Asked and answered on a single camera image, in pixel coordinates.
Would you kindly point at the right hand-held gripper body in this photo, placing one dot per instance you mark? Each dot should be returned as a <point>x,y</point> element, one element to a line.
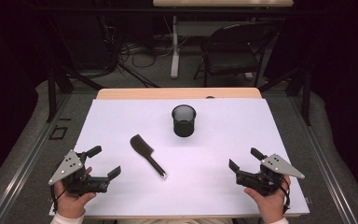
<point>270,174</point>

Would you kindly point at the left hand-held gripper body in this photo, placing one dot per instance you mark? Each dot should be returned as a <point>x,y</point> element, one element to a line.
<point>70,169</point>

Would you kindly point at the black mesh pen cup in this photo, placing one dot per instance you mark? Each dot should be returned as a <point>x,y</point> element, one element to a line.
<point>184,126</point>

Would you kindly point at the person's right hand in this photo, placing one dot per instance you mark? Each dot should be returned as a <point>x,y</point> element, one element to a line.
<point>272,205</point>

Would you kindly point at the person's left hand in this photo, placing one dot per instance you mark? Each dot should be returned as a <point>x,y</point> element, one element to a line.
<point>70,203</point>

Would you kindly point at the black metal stand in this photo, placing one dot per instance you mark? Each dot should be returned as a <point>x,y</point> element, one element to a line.
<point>306,99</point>
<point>52,93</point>

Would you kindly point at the wooden table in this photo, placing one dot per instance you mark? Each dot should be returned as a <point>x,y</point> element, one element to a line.
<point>167,93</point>

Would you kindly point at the black folding chair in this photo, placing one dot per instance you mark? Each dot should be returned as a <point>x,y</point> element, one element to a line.
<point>230,59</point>

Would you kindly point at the white desk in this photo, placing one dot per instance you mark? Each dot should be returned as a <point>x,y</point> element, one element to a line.
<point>220,2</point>

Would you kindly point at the aluminium floor rail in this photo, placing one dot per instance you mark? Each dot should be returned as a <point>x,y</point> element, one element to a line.
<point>326,168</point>
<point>28,158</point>

